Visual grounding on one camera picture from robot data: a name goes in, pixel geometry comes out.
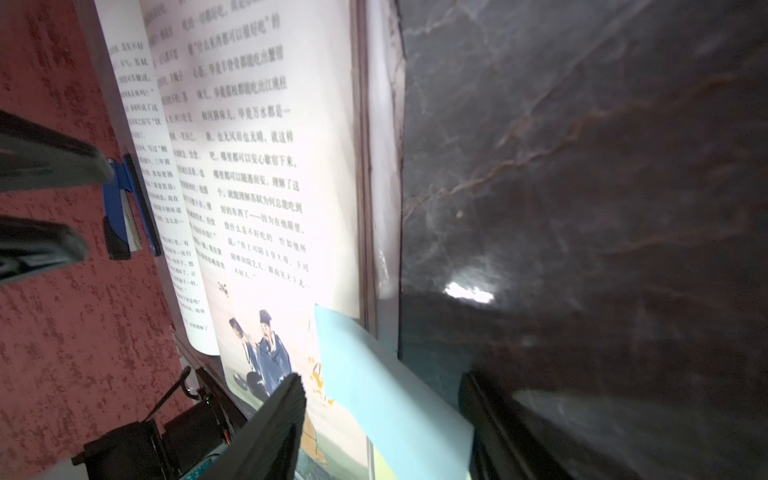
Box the blue sticky note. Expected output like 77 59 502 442
314 306 474 479

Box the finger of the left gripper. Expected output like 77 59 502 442
1 216 89 285
1 111 114 192

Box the blue stapler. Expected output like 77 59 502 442
102 154 163 261

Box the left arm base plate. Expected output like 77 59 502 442
72 366 247 479

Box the yellow sticky note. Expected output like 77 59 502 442
372 448 397 480

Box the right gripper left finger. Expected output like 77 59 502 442
201 373 306 480

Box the magazine book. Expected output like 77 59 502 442
95 1 377 479

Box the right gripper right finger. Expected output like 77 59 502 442
458 372 570 480

